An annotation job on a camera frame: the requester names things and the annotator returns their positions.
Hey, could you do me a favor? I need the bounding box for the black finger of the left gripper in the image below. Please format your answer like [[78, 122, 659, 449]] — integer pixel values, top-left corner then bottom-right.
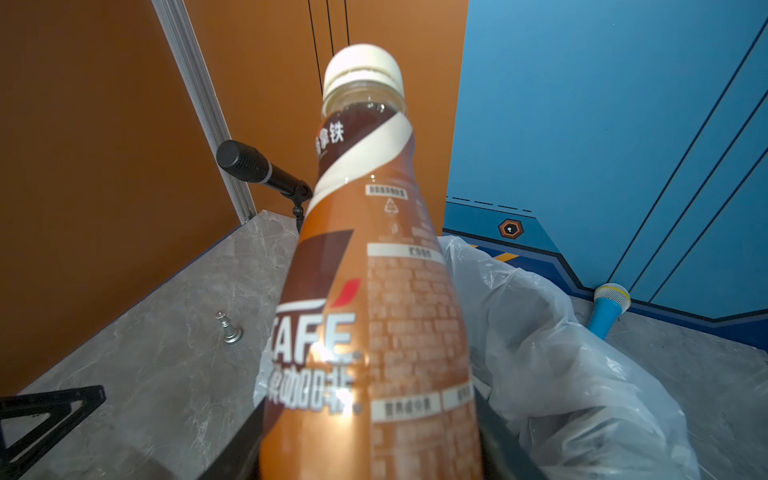
[[1, 385, 106, 479]]

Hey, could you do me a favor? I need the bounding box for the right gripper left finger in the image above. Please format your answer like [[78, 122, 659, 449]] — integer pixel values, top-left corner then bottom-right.
[[199, 413, 264, 480]]

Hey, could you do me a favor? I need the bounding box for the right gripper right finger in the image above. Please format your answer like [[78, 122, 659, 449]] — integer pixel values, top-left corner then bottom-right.
[[475, 388, 547, 480]]

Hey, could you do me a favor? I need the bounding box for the brown coffee bottle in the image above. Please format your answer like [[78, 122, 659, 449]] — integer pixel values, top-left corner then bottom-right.
[[259, 44, 484, 479]]

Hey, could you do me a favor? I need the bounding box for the black bin with plastic liner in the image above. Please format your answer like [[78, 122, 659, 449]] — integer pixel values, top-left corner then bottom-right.
[[251, 235, 702, 480]]

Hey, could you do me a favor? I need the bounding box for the blue toy microphone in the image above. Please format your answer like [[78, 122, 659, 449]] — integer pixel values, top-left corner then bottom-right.
[[587, 283, 631, 339]]

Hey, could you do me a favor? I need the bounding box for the black desk microphone stand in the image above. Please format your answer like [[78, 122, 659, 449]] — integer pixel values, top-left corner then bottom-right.
[[216, 140, 313, 231]]

